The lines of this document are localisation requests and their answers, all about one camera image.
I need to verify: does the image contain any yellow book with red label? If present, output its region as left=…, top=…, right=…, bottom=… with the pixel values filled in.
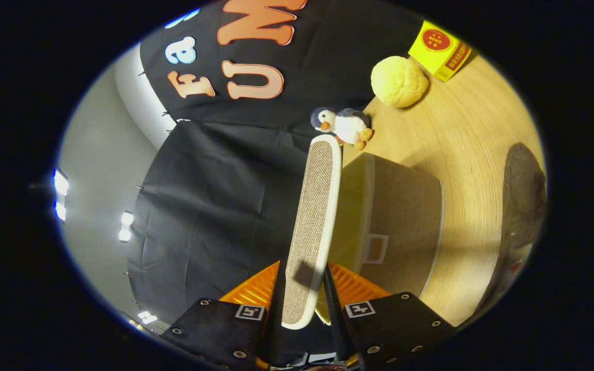
left=408, top=20, right=473, bottom=83

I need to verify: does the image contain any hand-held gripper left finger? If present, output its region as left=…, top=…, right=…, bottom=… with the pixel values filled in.
left=160, top=260, right=283, bottom=371

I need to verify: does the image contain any brown fabric storage box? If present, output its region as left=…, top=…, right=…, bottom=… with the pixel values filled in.
left=315, top=152, right=444, bottom=325

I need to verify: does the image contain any penguin plush toy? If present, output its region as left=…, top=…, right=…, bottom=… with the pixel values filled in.
left=310, top=107, right=374, bottom=151

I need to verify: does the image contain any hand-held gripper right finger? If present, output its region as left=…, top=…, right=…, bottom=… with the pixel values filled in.
left=323, top=262, right=457, bottom=370

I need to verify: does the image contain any yellow bun plush toy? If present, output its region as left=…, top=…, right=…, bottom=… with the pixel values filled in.
left=370, top=55, right=430, bottom=109

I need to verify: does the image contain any brown fuzzy shoe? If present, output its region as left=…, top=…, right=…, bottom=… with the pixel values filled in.
left=475, top=143, right=548, bottom=323

